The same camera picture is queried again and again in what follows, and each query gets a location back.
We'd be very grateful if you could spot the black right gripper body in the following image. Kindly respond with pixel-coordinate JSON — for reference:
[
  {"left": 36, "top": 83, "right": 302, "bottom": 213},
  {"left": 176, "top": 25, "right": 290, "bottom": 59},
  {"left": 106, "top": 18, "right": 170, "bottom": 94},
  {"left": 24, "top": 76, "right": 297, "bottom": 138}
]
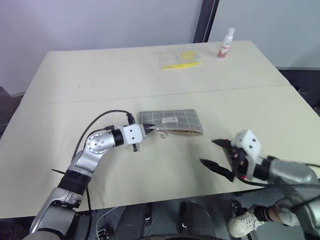
[{"left": 224, "top": 139, "right": 251, "bottom": 183}]

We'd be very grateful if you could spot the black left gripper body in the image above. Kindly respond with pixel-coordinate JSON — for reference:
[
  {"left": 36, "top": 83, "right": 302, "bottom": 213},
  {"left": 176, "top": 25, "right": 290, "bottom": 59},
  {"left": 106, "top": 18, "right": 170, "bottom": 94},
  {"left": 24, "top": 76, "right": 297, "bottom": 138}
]
[{"left": 132, "top": 124, "right": 149, "bottom": 153}]

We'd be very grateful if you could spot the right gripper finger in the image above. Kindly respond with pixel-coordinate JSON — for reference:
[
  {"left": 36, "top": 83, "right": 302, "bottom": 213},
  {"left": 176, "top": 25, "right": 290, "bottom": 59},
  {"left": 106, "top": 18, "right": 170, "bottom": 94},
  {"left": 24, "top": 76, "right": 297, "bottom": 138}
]
[
  {"left": 211, "top": 138, "right": 233, "bottom": 152},
  {"left": 199, "top": 158, "right": 235, "bottom": 183}
]

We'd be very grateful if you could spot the grey grid fabric pouch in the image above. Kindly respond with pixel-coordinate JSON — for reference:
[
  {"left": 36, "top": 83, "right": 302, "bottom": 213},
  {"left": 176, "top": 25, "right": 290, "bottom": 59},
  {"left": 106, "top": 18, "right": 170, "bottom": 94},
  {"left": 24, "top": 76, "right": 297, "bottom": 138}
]
[{"left": 138, "top": 108, "right": 205, "bottom": 137}]

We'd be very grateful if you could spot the clear yellow-zip plastic bag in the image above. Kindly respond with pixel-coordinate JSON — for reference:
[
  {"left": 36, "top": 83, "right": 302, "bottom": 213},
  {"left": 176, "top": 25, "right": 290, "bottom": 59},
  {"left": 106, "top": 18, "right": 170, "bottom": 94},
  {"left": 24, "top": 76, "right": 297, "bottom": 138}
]
[{"left": 153, "top": 45, "right": 206, "bottom": 71}]

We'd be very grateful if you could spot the white sneaker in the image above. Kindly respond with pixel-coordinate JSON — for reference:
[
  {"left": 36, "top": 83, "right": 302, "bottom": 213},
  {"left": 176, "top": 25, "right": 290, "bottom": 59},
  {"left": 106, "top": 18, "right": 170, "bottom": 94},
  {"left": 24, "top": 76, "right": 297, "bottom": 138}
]
[{"left": 228, "top": 204, "right": 265, "bottom": 239}]

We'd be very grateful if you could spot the person's grey trouser leg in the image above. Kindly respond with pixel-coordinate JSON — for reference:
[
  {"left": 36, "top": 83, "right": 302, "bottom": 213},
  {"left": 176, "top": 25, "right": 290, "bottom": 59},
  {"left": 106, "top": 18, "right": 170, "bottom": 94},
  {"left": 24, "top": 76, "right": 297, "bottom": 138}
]
[{"left": 259, "top": 194, "right": 302, "bottom": 228}]

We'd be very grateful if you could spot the dark rounded shape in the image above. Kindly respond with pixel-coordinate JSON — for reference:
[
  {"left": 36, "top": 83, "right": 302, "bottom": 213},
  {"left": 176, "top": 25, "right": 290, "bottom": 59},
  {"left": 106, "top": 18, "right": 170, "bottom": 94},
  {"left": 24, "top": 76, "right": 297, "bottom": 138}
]
[{"left": 117, "top": 203, "right": 153, "bottom": 240}]

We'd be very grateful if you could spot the white pink spray bottle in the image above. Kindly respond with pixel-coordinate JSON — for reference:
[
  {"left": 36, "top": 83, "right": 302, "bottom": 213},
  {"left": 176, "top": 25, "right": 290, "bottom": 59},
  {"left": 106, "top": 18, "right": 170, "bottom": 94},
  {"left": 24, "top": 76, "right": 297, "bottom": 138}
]
[{"left": 216, "top": 27, "right": 237, "bottom": 60}]

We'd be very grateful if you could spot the dark vertical pillar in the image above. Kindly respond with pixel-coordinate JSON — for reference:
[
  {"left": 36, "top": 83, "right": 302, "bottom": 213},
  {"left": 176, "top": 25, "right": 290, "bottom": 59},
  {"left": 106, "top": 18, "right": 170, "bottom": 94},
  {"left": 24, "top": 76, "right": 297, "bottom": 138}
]
[{"left": 191, "top": 0, "right": 221, "bottom": 44}]

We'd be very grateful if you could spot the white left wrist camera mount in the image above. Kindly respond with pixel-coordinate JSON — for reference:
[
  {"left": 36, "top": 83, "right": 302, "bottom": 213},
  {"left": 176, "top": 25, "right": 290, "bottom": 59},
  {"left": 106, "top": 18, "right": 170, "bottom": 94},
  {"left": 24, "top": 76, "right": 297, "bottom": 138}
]
[{"left": 122, "top": 123, "right": 147, "bottom": 146}]

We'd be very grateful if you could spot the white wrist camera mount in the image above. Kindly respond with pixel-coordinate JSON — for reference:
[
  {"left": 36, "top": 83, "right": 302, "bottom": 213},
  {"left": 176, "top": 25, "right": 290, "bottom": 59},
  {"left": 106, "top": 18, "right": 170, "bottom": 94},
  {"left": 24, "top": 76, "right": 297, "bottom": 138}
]
[
  {"left": 122, "top": 123, "right": 147, "bottom": 146},
  {"left": 231, "top": 129, "right": 263, "bottom": 180}
]

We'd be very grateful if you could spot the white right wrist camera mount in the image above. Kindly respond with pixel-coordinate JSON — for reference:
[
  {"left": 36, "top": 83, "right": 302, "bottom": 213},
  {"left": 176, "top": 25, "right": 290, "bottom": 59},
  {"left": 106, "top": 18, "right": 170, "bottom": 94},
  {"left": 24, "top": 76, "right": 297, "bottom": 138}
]
[{"left": 231, "top": 129, "right": 263, "bottom": 180}]

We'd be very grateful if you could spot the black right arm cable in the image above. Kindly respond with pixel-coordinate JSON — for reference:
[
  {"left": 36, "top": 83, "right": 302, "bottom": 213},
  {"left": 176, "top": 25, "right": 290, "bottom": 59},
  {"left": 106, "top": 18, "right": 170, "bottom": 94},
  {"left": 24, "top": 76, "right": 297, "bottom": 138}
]
[{"left": 238, "top": 163, "right": 320, "bottom": 213}]

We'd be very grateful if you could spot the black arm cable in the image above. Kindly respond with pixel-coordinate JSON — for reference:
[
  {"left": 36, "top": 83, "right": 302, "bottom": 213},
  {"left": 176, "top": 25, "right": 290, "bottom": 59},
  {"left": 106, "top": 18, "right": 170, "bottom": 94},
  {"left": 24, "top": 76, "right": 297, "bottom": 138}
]
[
  {"left": 72, "top": 109, "right": 136, "bottom": 240},
  {"left": 238, "top": 163, "right": 320, "bottom": 213}
]

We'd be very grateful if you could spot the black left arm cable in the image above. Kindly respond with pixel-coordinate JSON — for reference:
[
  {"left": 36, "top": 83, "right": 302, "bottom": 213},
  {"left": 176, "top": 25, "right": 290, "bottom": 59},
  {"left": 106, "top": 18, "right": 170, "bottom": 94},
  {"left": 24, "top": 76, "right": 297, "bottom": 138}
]
[{"left": 72, "top": 109, "right": 136, "bottom": 240}]

